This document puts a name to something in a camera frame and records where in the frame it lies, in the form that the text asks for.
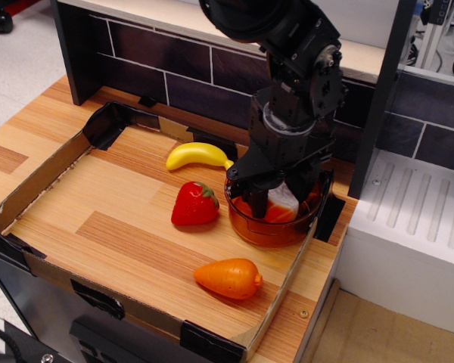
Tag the red toy strawberry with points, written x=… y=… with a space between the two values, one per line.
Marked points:
x=195 y=204

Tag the cardboard fence with black tape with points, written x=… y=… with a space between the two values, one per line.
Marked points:
x=92 y=261

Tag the light wooden shelf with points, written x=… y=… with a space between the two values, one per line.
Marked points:
x=362 y=62

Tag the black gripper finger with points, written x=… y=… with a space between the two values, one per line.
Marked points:
x=257 y=199
x=302 y=180

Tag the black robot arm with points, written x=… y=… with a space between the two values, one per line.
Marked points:
x=302 y=48

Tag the dark grey vertical post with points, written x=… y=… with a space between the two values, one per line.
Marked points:
x=393 y=63

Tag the dark tiled backsplash panel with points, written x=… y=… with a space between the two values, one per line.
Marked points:
x=215 y=82

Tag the transparent orange plastic pot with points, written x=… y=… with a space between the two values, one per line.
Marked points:
x=266 y=234

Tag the white toy sink drainboard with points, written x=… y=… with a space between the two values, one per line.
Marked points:
x=399 y=248

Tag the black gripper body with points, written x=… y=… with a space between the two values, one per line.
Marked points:
x=276 y=148

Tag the yellow toy banana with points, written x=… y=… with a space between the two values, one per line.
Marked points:
x=198 y=152

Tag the orange toy carrot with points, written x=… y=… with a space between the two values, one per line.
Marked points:
x=232 y=278

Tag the orange white toy sushi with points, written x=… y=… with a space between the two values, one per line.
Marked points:
x=282 y=205

